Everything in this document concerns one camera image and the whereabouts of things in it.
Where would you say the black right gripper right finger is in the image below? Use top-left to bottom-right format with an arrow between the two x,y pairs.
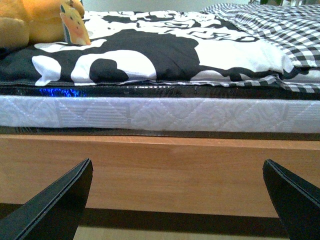
262,159 -> 320,240

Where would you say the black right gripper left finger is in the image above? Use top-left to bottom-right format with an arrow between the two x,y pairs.
0,158 -> 93,240

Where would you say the white quilted mattress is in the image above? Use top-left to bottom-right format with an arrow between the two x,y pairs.
0,95 -> 320,134

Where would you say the black white checkered blanket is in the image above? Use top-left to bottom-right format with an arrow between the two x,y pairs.
201,3 -> 320,94

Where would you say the yellow toy hang tag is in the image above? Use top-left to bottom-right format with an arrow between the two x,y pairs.
60,3 -> 91,46

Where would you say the black and white patterned quilt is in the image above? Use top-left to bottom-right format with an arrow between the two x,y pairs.
0,11 -> 320,88

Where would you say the orange plush toy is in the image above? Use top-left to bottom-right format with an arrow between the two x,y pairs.
0,0 -> 85,51

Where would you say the wooden bed frame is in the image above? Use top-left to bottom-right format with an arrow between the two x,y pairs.
0,135 -> 320,217

